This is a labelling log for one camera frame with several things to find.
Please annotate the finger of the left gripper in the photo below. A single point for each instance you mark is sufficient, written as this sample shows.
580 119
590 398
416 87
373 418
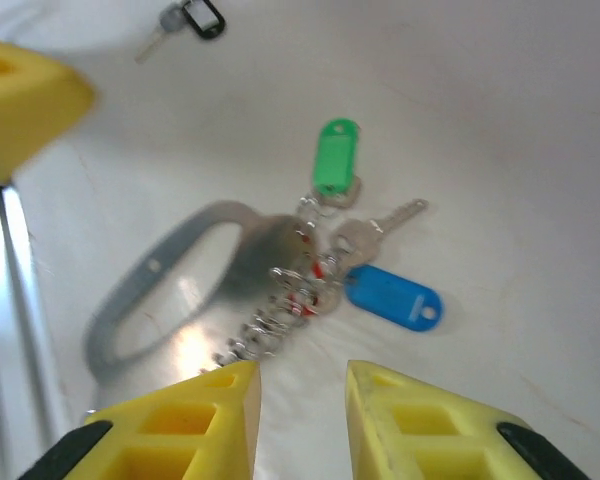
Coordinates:
20 105

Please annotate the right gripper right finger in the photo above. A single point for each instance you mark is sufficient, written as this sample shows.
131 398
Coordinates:
430 435

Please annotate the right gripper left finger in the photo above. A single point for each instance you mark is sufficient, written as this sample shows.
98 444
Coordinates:
180 425

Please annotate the key with blue tag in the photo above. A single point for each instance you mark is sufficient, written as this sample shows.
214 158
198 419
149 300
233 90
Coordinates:
395 300

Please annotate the key with black tag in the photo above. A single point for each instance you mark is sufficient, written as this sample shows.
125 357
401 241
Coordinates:
205 20

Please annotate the green key tag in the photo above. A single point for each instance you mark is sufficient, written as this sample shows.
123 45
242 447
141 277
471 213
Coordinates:
335 155

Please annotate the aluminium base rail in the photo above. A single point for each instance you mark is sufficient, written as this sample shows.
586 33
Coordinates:
10 300

